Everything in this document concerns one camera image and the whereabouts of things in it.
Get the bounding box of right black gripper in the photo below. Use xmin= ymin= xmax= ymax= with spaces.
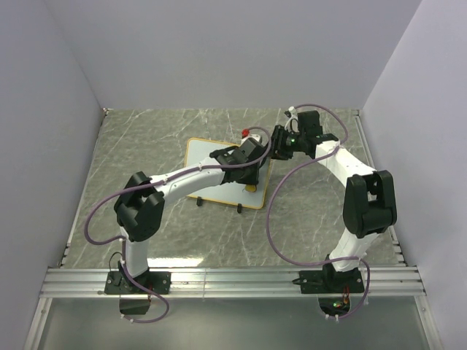
xmin=264 ymin=125 xmax=306 ymax=161

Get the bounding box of yellow bone-shaped eraser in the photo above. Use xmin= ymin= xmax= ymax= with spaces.
xmin=245 ymin=184 xmax=257 ymax=193

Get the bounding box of yellow framed whiteboard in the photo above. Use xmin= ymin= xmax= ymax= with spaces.
xmin=185 ymin=138 xmax=271 ymax=209

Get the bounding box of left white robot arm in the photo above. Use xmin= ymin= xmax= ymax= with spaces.
xmin=114 ymin=141 xmax=267 ymax=293

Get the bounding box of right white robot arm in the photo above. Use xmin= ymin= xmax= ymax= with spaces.
xmin=271 ymin=125 xmax=397 ymax=292

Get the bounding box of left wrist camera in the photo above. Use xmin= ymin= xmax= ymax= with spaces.
xmin=239 ymin=129 xmax=265 ymax=162

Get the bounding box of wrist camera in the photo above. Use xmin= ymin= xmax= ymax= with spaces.
xmin=285 ymin=106 xmax=323 ymax=137
xmin=239 ymin=129 xmax=265 ymax=162

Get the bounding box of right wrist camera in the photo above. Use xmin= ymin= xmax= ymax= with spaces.
xmin=285 ymin=106 xmax=323 ymax=137

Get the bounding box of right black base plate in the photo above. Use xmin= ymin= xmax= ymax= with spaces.
xmin=292 ymin=268 xmax=365 ymax=295

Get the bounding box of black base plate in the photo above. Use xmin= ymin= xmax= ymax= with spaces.
xmin=292 ymin=268 xmax=365 ymax=295
xmin=104 ymin=271 xmax=171 ymax=295

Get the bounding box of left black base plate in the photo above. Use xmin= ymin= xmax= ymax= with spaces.
xmin=104 ymin=271 xmax=171 ymax=295

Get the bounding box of aluminium mounting rail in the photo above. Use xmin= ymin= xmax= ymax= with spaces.
xmin=39 ymin=266 xmax=426 ymax=299

